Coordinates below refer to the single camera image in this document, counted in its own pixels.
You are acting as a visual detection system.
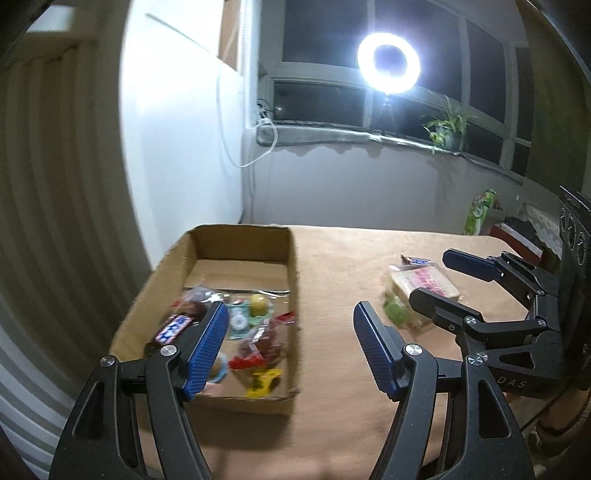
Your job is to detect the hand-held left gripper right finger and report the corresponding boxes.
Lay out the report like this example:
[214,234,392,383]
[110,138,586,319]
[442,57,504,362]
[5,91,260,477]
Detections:
[353,301,539,480]

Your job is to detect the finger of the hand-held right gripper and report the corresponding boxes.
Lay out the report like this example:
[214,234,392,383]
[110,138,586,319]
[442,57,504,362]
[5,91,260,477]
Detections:
[442,248,561,315]
[409,287,555,365]

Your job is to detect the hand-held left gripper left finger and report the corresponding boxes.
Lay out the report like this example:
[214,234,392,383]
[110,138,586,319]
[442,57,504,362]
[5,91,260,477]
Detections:
[51,302,230,480]

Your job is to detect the clear bag of sliced bread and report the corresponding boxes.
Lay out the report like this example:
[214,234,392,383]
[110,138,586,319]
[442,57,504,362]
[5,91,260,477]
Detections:
[387,264,462,329]

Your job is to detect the green candy packet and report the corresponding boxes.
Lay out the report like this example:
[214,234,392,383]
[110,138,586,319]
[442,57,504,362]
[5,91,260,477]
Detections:
[383,293,415,329]

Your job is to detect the brown jelly cup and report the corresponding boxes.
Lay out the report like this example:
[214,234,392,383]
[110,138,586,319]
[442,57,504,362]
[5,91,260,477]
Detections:
[184,287,214,320]

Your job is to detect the red snack packet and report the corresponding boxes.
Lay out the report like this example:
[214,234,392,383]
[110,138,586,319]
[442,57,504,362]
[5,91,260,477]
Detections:
[228,313,297,371]

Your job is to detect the yellow candy packet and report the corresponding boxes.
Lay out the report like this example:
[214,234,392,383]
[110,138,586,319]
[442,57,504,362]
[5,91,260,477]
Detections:
[246,368,283,398]

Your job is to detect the brown cardboard box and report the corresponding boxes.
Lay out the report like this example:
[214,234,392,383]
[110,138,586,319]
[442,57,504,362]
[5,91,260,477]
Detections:
[108,224,301,416]

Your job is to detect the person's right forearm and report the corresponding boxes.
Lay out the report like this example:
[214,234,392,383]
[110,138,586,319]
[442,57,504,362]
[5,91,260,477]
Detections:
[538,385,591,446]

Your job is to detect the red storage box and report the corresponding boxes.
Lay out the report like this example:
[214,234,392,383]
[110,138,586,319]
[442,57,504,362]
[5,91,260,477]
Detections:
[489,220,543,264]

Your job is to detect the patterned white cloth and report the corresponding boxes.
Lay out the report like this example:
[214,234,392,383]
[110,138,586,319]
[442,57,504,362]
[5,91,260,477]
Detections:
[517,203,561,256]

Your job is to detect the potted spider plant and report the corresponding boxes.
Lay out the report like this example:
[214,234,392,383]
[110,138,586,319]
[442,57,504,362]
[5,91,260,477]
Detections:
[421,92,481,153]

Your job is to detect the black tripod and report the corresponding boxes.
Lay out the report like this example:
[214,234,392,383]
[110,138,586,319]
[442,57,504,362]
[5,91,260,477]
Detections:
[372,95,396,136]

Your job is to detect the grey windowsill cloth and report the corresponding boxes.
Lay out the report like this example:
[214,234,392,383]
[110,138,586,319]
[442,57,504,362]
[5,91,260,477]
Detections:
[256,121,467,157]

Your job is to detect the grey ribbed panel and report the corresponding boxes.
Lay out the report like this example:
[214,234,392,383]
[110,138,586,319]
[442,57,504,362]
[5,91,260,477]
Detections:
[0,46,153,462]

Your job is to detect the white cable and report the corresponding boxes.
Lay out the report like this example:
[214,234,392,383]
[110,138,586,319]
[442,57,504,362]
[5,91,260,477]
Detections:
[215,60,279,169]

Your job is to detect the white ring light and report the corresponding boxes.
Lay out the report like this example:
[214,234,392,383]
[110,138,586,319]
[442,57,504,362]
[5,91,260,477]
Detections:
[357,31,422,95]

